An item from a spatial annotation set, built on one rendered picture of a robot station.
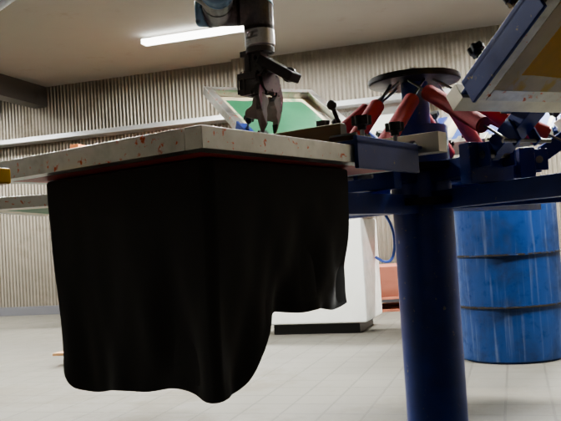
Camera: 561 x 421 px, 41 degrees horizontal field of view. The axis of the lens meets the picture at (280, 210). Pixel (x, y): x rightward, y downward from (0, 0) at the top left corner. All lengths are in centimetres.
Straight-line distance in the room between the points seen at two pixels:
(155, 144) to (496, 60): 89
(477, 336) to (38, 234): 744
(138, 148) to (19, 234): 985
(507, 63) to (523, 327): 295
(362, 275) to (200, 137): 513
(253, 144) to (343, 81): 808
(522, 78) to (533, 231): 278
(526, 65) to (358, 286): 455
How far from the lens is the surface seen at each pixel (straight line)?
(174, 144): 126
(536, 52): 190
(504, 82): 193
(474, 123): 225
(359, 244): 628
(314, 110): 374
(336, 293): 170
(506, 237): 462
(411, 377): 258
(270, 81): 190
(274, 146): 137
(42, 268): 1095
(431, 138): 191
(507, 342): 467
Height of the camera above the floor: 80
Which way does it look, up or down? 2 degrees up
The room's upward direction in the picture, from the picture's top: 4 degrees counter-clockwise
